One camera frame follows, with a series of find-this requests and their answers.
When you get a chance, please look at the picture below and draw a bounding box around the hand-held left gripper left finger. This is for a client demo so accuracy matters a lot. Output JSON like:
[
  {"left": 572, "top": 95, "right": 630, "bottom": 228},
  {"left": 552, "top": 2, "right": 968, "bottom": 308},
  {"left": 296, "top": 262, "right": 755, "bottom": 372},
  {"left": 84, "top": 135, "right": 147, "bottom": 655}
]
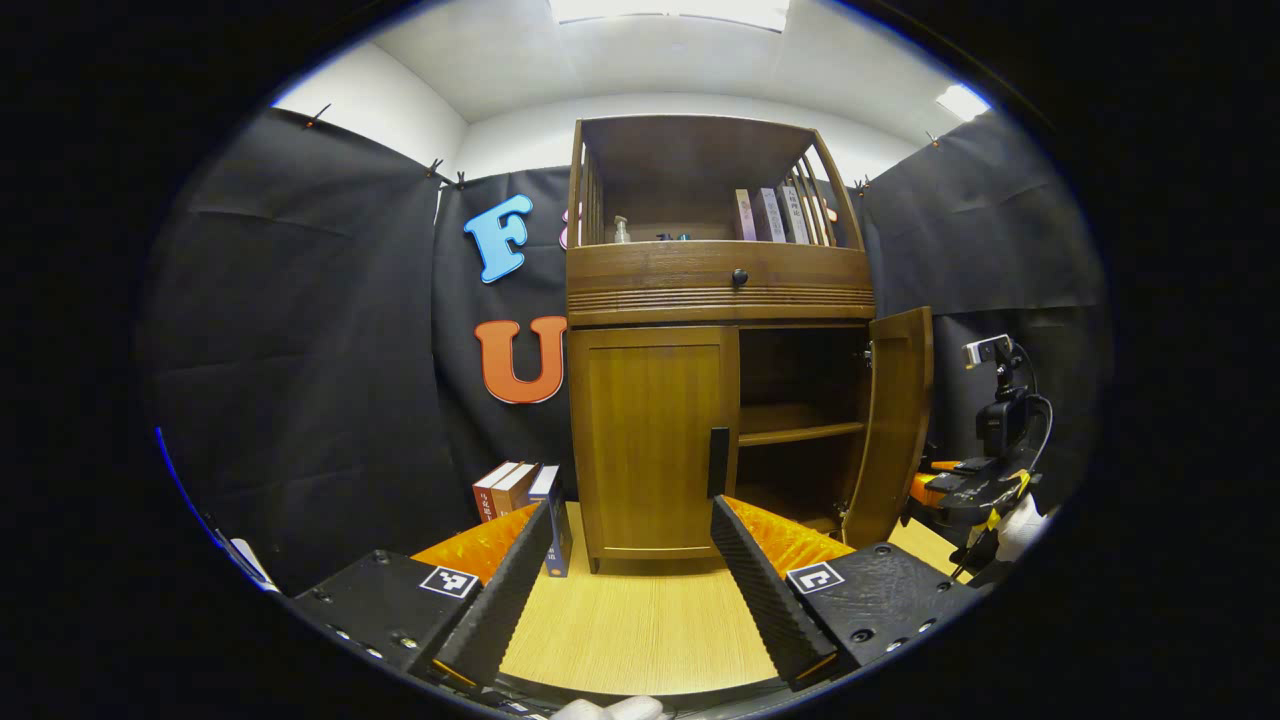
[{"left": 290, "top": 497, "right": 557, "bottom": 689}]

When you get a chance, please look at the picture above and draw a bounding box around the black backdrop cloth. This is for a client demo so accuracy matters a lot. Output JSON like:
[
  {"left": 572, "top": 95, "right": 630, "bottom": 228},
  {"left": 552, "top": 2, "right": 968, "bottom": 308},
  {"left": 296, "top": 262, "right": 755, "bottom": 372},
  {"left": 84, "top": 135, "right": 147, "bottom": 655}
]
[{"left": 140, "top": 105, "right": 1113, "bottom": 598}]

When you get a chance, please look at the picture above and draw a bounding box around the grey book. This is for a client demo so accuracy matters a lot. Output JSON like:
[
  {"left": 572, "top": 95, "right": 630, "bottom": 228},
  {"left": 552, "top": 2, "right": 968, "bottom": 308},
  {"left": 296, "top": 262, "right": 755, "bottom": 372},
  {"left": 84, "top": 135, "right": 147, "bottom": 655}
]
[{"left": 779, "top": 184, "right": 812, "bottom": 246}]

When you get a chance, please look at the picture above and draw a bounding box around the red book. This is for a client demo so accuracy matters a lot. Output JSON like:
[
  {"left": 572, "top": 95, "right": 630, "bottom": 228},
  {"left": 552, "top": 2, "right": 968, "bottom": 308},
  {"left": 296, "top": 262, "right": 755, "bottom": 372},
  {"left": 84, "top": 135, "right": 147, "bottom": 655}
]
[{"left": 472, "top": 461, "right": 522, "bottom": 525}]

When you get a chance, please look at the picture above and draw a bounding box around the wooden shoe cabinet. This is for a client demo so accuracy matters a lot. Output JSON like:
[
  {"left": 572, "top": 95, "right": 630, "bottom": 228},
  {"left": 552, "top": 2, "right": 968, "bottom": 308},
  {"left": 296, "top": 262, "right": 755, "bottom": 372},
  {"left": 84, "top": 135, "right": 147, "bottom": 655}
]
[{"left": 563, "top": 113, "right": 878, "bottom": 577}]

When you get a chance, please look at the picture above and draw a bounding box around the brown book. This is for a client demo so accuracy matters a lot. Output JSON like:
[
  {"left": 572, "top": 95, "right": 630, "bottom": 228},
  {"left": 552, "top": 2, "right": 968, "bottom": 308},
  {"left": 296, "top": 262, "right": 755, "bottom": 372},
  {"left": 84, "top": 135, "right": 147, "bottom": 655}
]
[{"left": 490, "top": 462, "right": 542, "bottom": 520}]

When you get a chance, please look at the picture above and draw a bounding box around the wooden cabinet door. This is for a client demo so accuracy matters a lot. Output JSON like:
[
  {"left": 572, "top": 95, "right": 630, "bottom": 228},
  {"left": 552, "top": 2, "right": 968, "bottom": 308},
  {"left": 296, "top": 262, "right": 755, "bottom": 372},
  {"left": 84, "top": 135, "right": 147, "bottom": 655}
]
[
  {"left": 843, "top": 306, "right": 936, "bottom": 550},
  {"left": 569, "top": 325, "right": 742, "bottom": 563}
]

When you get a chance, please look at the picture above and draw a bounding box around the large ceiling light panel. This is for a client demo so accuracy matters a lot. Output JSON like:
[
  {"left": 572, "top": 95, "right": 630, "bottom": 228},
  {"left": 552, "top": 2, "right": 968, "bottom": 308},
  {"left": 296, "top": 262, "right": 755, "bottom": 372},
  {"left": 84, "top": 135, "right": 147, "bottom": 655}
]
[{"left": 548, "top": 0, "right": 791, "bottom": 33}]

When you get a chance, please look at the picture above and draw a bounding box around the small ceiling light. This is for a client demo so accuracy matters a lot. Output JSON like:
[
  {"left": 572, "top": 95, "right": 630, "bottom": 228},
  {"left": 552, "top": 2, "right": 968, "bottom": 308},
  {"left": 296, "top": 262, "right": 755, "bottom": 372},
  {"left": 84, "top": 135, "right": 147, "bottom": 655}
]
[{"left": 935, "top": 84, "right": 992, "bottom": 123}]

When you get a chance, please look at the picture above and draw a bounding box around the blue book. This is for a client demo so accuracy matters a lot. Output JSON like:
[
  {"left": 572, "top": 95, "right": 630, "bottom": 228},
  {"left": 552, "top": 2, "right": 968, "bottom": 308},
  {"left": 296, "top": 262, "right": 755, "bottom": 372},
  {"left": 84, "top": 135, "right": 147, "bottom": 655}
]
[{"left": 527, "top": 464, "right": 574, "bottom": 579}]

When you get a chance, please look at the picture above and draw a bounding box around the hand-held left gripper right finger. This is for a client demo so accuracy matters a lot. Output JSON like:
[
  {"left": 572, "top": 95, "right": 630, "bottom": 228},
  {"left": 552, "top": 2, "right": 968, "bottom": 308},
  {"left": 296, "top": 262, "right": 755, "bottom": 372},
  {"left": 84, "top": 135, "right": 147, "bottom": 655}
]
[{"left": 710, "top": 494, "right": 981, "bottom": 692}]

